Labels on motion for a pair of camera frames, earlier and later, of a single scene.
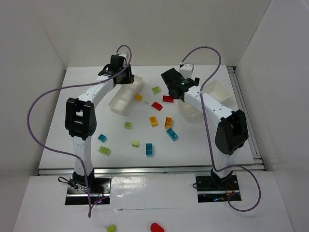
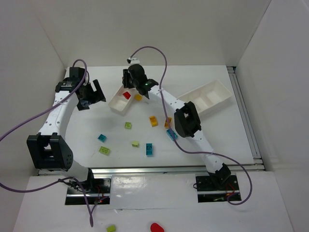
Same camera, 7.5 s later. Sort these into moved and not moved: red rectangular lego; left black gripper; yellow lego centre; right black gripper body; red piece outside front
Moved: right black gripper body; left black gripper; red rectangular lego
Not moved: yellow lego centre; red piece outside front
